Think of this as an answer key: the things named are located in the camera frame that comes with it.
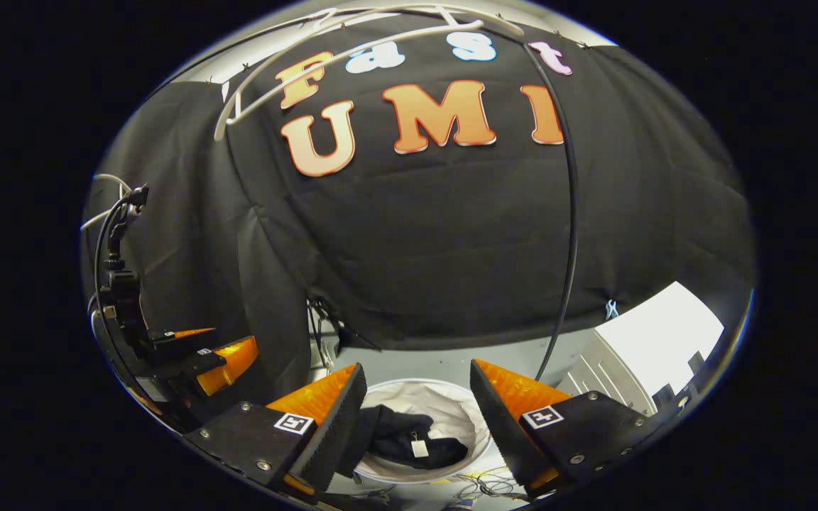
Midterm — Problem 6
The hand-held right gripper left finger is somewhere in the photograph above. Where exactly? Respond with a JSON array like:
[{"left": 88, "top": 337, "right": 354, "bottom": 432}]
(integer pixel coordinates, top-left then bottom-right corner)
[{"left": 185, "top": 362, "right": 369, "bottom": 498}]

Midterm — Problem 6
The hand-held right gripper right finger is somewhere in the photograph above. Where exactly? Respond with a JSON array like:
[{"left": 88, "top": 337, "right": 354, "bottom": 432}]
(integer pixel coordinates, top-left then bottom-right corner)
[{"left": 469, "top": 358, "right": 655, "bottom": 499}]

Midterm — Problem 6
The white laundry hamper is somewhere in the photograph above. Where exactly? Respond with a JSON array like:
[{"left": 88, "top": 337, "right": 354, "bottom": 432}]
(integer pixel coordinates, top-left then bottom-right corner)
[{"left": 349, "top": 378, "right": 496, "bottom": 485}]

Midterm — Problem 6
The black clothes rail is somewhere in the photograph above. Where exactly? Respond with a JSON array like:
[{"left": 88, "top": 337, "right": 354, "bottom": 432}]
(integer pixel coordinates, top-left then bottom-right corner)
[{"left": 523, "top": 43, "right": 582, "bottom": 384}]

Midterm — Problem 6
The tangle of floor cables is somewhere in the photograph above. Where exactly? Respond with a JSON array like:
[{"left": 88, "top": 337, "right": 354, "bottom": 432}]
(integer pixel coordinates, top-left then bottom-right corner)
[{"left": 452, "top": 470, "right": 527, "bottom": 501}]

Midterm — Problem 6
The white cabinet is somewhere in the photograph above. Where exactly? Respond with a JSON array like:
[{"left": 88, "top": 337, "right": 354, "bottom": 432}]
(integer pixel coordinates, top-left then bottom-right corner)
[{"left": 558, "top": 281, "right": 726, "bottom": 419}]

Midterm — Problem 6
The black backdrop cloth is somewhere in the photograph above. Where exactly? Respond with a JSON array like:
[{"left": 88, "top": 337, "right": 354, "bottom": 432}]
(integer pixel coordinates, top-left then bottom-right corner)
[{"left": 86, "top": 14, "right": 754, "bottom": 398}]

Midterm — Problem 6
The white cable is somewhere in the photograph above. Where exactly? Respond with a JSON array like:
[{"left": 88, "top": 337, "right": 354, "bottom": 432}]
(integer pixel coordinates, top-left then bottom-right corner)
[{"left": 81, "top": 173, "right": 133, "bottom": 232}]

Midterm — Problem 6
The black jacket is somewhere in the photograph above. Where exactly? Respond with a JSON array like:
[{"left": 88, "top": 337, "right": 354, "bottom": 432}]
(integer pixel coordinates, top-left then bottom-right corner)
[{"left": 359, "top": 405, "right": 469, "bottom": 471}]

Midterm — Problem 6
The white plastic clothes hanger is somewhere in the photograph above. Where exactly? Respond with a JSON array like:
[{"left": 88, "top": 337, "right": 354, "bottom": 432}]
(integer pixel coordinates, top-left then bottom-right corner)
[{"left": 214, "top": 20, "right": 486, "bottom": 143}]

